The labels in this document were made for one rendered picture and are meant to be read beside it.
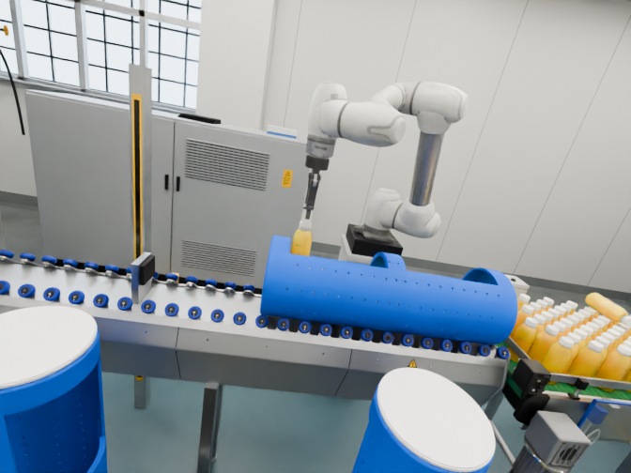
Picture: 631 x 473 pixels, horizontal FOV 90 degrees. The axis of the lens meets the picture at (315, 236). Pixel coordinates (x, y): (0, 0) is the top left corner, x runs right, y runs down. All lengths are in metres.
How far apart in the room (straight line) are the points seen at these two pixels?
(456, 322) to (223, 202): 2.07
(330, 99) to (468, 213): 3.72
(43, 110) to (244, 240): 1.75
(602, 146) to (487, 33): 2.03
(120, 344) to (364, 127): 1.04
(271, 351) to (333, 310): 0.27
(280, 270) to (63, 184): 2.51
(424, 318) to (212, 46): 3.22
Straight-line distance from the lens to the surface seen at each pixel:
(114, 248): 3.25
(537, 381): 1.35
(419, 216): 1.64
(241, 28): 3.68
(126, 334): 1.26
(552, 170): 4.96
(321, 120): 0.96
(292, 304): 1.04
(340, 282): 1.03
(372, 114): 0.89
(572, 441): 1.42
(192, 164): 2.75
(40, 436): 1.45
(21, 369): 0.95
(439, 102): 1.38
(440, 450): 0.85
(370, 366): 1.24
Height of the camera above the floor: 1.64
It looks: 20 degrees down
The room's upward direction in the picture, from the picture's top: 11 degrees clockwise
